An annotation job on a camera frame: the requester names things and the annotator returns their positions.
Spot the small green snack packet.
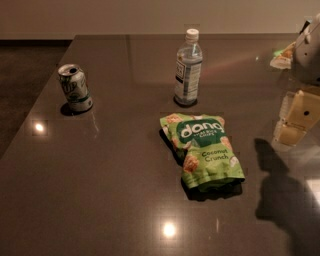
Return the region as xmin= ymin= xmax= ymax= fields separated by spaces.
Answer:
xmin=270 ymin=42 xmax=295 ymax=70

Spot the green dang chips bag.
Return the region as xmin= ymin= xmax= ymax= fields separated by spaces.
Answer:
xmin=160 ymin=113 xmax=245 ymax=192

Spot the blue plastic water bottle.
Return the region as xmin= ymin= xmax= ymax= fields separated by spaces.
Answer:
xmin=174 ymin=29 xmax=203 ymax=106

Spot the green 7up soda can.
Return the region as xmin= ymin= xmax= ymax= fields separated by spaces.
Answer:
xmin=58 ymin=64 xmax=93 ymax=112

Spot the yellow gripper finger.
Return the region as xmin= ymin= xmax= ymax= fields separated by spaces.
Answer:
xmin=273 ymin=89 xmax=320 ymax=147

